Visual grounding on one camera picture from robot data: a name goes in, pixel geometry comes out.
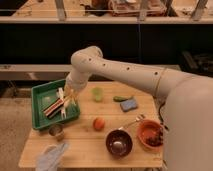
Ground grey blue cloth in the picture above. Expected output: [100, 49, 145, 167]
[35, 143, 69, 171]

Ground orange bowl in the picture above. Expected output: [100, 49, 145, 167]
[137, 119, 163, 153]

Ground wooden shelf clutter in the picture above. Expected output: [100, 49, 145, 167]
[108, 0, 166, 16]

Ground orange fruit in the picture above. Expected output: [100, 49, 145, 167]
[93, 117, 105, 131]

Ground light green plastic cup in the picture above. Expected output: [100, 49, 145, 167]
[92, 87, 103, 102]

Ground metal spoon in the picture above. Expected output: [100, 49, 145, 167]
[118, 114, 145, 130]

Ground yellow banana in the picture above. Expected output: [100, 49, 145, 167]
[63, 95, 77, 109]

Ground striped brown block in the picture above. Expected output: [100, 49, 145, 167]
[44, 99, 63, 117]

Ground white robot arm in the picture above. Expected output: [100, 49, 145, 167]
[65, 46, 213, 171]

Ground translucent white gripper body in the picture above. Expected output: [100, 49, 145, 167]
[64, 73, 88, 98]

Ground dark purple bowl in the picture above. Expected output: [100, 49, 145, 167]
[105, 130, 133, 158]

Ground white plastic fork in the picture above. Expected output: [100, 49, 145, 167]
[58, 87, 66, 119]

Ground small metal cup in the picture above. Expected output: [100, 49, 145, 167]
[49, 125, 64, 141]

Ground dark red grapes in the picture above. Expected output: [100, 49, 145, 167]
[146, 130, 163, 147]

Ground green plastic tray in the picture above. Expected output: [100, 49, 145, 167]
[31, 79, 80, 131]

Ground blue sponge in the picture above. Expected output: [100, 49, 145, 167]
[120, 98, 138, 112]

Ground green cucumber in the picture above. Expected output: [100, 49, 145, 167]
[113, 96, 132, 102]

